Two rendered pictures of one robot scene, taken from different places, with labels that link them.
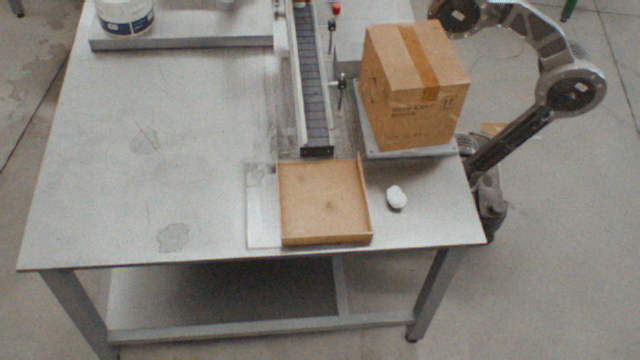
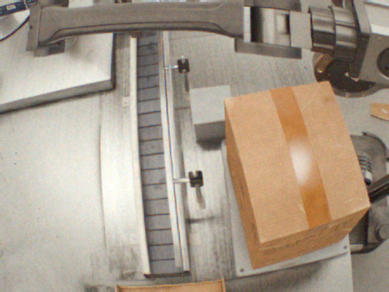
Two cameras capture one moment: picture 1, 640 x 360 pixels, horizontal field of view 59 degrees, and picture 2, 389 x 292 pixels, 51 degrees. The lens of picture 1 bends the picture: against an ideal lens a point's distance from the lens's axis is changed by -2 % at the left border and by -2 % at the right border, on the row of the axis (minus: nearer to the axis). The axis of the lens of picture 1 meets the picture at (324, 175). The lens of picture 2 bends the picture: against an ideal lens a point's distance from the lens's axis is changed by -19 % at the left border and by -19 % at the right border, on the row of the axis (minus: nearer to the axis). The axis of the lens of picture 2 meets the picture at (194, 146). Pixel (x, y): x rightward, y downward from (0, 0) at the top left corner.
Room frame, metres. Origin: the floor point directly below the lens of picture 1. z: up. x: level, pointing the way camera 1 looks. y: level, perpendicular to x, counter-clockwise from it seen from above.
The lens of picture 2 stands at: (0.98, -0.13, 1.92)
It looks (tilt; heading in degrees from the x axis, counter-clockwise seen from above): 63 degrees down; 13
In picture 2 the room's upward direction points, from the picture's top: 10 degrees counter-clockwise
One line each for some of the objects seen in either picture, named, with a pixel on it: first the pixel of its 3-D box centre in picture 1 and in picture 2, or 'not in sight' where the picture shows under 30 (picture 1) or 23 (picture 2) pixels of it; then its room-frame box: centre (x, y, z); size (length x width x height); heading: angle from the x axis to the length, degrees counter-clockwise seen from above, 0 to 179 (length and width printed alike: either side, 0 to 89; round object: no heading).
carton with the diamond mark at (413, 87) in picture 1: (409, 85); (294, 181); (1.37, -0.24, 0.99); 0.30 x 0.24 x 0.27; 16
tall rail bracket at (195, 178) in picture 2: (334, 93); (187, 188); (1.38, -0.01, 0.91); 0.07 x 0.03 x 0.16; 100
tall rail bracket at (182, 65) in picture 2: (325, 35); (176, 76); (1.68, 0.04, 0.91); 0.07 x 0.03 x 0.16; 100
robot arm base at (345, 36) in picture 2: not in sight; (335, 31); (1.41, -0.27, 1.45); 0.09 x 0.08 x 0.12; 178
